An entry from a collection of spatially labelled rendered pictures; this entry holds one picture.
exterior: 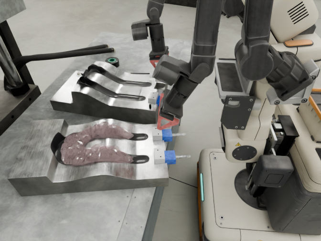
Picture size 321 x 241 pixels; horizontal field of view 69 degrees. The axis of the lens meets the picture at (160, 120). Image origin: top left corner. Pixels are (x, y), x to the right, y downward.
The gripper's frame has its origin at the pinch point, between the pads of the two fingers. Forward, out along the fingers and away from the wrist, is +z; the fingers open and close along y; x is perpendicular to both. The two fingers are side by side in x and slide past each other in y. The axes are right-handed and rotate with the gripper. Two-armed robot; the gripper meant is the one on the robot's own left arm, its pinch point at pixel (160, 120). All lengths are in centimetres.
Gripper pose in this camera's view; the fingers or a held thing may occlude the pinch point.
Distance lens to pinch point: 78.3
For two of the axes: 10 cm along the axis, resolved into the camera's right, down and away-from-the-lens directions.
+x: 8.9, 3.6, 2.7
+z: -4.5, 6.3, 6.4
